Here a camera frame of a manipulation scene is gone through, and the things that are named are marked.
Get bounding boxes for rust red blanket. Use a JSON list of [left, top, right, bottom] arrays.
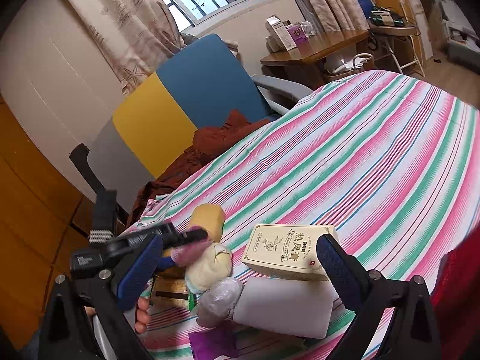
[[126, 110, 270, 227]]

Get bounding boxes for purple box on desk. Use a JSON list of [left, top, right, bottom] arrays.
[[286, 22, 308, 44]]

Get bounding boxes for cream herbal medicine box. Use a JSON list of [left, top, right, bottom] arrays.
[[241, 223, 338, 281]]

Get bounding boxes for left floral curtain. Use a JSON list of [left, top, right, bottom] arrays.
[[68, 0, 185, 96]]

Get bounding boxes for clear plastic ball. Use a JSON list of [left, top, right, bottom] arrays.
[[196, 278, 244, 328]]

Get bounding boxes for round folding side table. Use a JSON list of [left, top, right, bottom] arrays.
[[370, 24, 425, 77]]

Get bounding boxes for grey yellow blue headboard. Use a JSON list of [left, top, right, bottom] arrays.
[[87, 34, 273, 211]]

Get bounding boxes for person's left hand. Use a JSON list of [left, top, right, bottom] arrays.
[[124, 297, 151, 335]]

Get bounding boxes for small yellow sponge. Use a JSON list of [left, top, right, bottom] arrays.
[[189, 204, 225, 242]]

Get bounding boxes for wooden desk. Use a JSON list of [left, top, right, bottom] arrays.
[[260, 30, 369, 89]]

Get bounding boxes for white product box on desk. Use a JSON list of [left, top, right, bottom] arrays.
[[265, 16, 297, 51]]

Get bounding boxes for striped pink green bed sheet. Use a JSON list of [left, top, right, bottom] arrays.
[[125, 69, 480, 360]]

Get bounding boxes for red cushion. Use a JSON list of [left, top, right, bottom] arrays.
[[431, 228, 479, 359]]

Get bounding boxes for wooden wardrobe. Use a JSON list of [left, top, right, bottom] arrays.
[[1, 102, 85, 349]]

